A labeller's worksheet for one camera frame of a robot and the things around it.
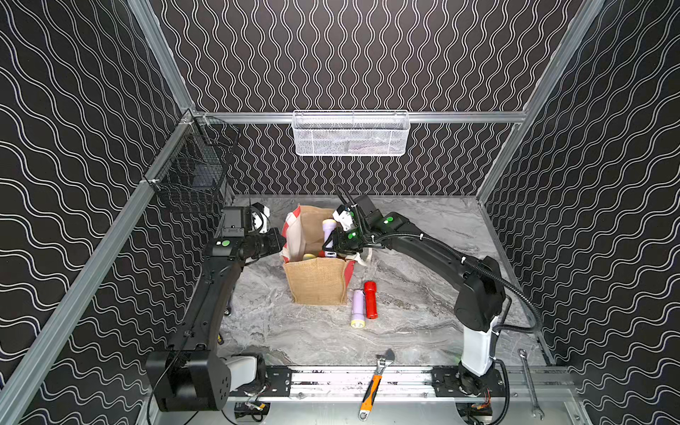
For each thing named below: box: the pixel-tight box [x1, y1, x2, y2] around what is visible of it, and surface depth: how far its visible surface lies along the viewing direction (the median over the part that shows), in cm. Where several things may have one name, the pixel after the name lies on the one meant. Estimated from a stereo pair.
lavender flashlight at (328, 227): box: [322, 218, 337, 258], surface depth 82 cm
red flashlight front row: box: [363, 280, 379, 320], surface depth 90 cm
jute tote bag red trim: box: [280, 205, 373, 306], surface depth 82 cm
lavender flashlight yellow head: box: [350, 288, 366, 329], surface depth 87 cm
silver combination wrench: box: [517, 347, 545, 421], surface depth 76 cm
